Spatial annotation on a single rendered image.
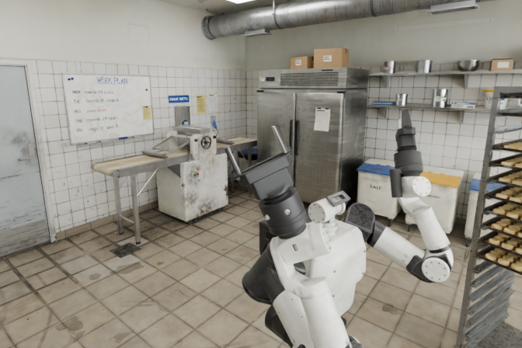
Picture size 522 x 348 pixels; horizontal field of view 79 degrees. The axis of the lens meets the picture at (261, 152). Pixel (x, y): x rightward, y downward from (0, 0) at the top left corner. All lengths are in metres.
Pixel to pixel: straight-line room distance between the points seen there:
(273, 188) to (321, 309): 0.26
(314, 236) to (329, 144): 3.65
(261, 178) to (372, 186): 3.87
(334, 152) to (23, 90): 3.66
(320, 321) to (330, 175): 3.73
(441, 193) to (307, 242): 3.67
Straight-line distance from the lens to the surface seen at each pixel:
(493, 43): 4.76
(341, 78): 4.24
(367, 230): 1.17
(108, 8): 4.70
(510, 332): 3.06
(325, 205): 0.97
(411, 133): 1.17
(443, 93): 4.54
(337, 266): 0.98
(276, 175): 0.64
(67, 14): 4.48
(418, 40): 4.88
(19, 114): 4.26
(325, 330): 0.72
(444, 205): 4.32
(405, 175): 1.17
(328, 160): 4.35
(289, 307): 0.84
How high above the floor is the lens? 1.82
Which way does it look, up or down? 12 degrees down
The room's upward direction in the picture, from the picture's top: straight up
